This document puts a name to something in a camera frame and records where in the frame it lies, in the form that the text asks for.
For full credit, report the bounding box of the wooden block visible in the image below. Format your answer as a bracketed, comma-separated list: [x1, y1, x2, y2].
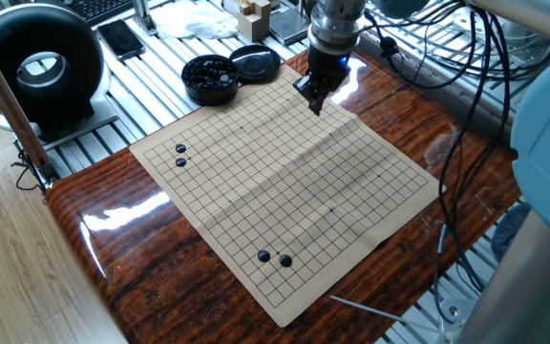
[236, 0, 273, 43]

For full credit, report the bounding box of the grey blue crumpled cloth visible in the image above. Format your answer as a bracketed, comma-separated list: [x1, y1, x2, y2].
[490, 202, 533, 262]

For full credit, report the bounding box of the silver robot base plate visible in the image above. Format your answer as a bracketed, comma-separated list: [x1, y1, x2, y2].
[438, 296, 477, 332]

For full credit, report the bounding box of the black smartphone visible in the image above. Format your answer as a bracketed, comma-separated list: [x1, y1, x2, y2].
[95, 18, 147, 62]

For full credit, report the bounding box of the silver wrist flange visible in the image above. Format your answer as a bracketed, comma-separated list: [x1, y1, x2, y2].
[307, 0, 368, 57]

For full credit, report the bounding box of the short metal post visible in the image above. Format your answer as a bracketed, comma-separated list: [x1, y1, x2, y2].
[131, 0, 158, 37]

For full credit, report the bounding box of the silver mounting plate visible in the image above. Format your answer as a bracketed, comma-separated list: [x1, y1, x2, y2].
[450, 7, 550, 68]

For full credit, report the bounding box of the brown frame post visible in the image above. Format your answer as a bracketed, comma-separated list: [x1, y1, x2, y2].
[0, 18, 61, 185]

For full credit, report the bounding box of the black bowl of go stones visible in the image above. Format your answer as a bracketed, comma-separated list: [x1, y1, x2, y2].
[180, 54, 240, 107]

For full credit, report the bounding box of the black flat scale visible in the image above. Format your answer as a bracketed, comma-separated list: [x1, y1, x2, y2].
[267, 7, 312, 47]

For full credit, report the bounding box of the grey metal edge rail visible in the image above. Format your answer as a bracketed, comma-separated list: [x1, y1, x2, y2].
[354, 32, 519, 150]

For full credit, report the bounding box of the black glossy bowl lid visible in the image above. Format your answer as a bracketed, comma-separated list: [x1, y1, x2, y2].
[228, 44, 283, 86]

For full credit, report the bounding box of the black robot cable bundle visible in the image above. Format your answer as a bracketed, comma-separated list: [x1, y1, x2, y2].
[363, 0, 516, 327]

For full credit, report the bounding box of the white zip tie tail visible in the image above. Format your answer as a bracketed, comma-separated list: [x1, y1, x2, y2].
[328, 294, 449, 336]

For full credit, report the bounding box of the beige go board mat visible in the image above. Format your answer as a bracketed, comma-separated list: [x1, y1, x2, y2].
[129, 64, 448, 329]

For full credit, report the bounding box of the black keyboard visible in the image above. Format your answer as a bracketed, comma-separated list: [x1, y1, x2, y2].
[59, 0, 136, 26]

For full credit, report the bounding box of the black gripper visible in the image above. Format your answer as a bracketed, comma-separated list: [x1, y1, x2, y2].
[292, 45, 351, 118]

